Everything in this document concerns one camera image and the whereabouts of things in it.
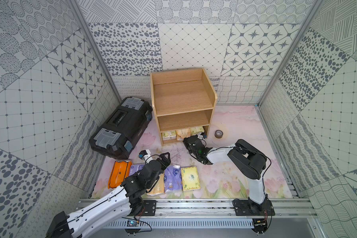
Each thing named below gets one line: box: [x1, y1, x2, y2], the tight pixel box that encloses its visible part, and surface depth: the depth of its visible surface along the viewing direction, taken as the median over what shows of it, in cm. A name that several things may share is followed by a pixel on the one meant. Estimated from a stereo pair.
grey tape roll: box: [214, 129, 224, 139], surface depth 103 cm
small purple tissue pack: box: [163, 164, 183, 193], surface depth 81 cm
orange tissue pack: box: [108, 160, 133, 189], surface depth 82 cm
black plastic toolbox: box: [89, 96, 153, 160], surface depth 88 cm
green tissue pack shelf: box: [180, 165, 201, 192], surface depth 81 cm
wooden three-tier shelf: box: [150, 67, 218, 147], surface depth 86 cm
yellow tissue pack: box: [175, 127, 192, 141], surface depth 99 cm
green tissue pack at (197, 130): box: [190, 125, 205, 137], surface depth 100 cm
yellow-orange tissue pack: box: [146, 172, 166, 197], surface depth 78 cm
